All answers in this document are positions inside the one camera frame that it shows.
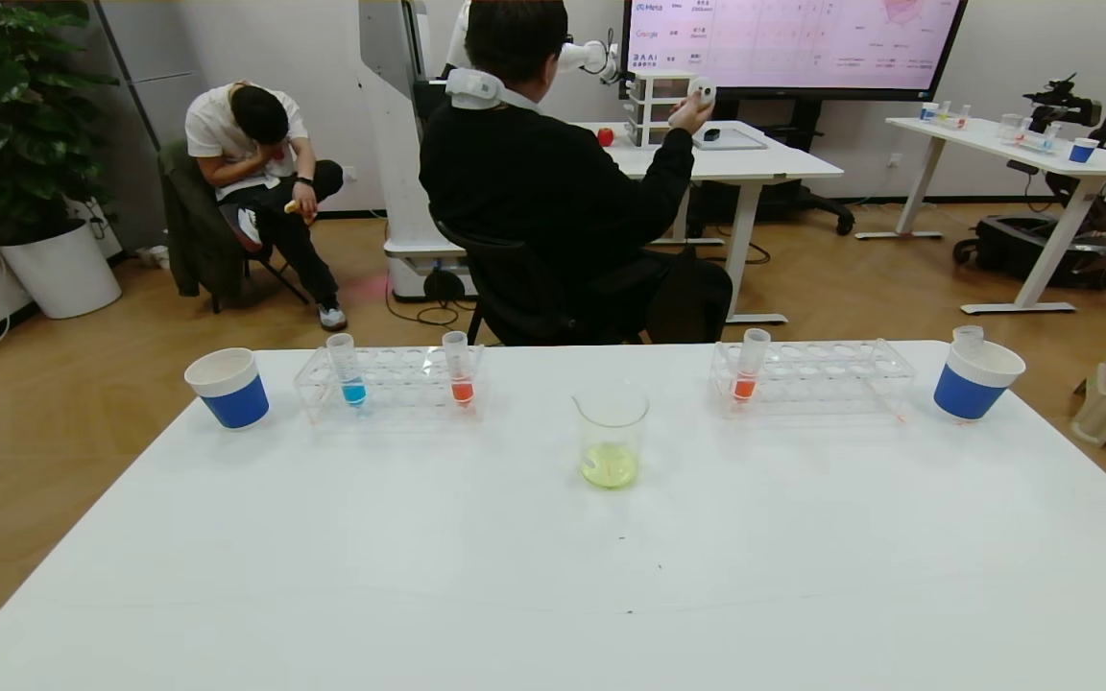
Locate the blue-pigment clear test tube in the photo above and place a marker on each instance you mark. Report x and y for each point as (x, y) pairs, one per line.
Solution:
(351, 389)

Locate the yellow-pigment clear test tube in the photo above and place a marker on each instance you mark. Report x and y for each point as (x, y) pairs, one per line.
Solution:
(968, 336)

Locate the black background robot arm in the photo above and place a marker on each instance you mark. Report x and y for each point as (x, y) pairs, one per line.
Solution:
(1057, 101)

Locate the orange-pigment clear test tube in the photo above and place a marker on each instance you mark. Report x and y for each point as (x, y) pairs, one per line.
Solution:
(745, 386)
(461, 389)

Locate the clear glass beaker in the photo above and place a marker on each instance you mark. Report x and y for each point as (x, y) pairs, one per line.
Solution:
(611, 465)

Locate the clear acrylic test tube rack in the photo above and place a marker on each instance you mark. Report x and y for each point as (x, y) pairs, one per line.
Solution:
(399, 386)
(803, 379)

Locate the small background tube rack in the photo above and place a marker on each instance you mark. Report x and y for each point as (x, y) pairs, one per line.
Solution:
(1033, 139)
(942, 115)

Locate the black office chair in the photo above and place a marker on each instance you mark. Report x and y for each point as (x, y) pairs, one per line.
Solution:
(515, 288)

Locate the person in black sweater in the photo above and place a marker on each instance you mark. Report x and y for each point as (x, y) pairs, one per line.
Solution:
(553, 182)

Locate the white humanoid robot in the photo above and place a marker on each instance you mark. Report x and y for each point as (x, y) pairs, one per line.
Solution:
(399, 173)

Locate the white small drawer unit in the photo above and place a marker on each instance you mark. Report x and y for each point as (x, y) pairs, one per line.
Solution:
(654, 110)

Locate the white neck-worn headset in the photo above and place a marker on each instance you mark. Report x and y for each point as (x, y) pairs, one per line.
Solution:
(471, 86)

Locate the grey flat tray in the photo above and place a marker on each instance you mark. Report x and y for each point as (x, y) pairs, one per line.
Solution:
(740, 141)

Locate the white standing desk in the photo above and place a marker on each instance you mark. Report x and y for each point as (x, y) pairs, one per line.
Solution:
(774, 163)
(995, 139)

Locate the white handheld controller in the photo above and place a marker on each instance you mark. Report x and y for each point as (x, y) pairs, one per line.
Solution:
(703, 93)

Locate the blue and white paper cup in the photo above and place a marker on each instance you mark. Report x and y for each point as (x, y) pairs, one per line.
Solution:
(236, 398)
(971, 389)

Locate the black display stand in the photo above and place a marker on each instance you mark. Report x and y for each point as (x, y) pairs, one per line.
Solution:
(805, 120)

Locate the chair with dark jacket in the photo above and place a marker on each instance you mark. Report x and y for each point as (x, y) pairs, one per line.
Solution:
(193, 230)

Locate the person in white t-shirt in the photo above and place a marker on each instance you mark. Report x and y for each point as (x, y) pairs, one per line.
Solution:
(217, 125)

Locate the grey tall cabinet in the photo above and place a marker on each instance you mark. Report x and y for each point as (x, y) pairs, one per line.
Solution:
(150, 58)

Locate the small blue paper cup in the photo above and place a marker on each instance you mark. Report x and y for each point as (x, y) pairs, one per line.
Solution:
(1083, 152)

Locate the large green potted plant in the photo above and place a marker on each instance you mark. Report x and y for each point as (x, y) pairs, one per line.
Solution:
(6, 115)

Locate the large wall display screen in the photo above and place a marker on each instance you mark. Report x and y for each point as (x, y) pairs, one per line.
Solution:
(803, 43)

